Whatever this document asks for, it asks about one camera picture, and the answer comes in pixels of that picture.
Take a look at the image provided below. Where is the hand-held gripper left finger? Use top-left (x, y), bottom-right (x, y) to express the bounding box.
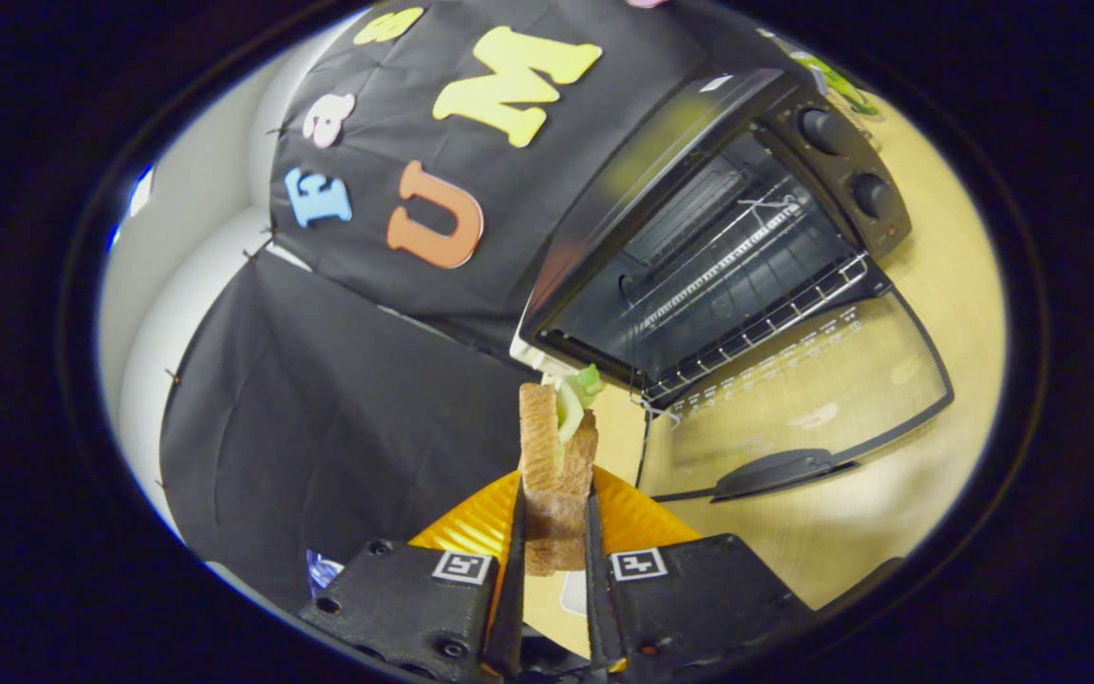
top-left (300, 470), bottom-right (527, 683)

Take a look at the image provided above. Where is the green drink bottle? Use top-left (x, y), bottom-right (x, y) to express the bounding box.
top-left (789, 47), bottom-right (880, 117)

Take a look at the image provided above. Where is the black toaster oven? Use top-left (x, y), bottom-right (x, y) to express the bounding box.
top-left (519, 66), bottom-right (956, 504)

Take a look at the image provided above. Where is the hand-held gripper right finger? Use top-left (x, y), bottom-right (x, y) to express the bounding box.
top-left (585, 465), bottom-right (814, 680)

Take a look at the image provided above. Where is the black backdrop cloth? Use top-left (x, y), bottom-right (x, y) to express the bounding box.
top-left (160, 0), bottom-right (795, 609)

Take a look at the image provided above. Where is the toasted sandwich with lettuce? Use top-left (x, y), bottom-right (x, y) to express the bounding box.
top-left (519, 364), bottom-right (605, 578)

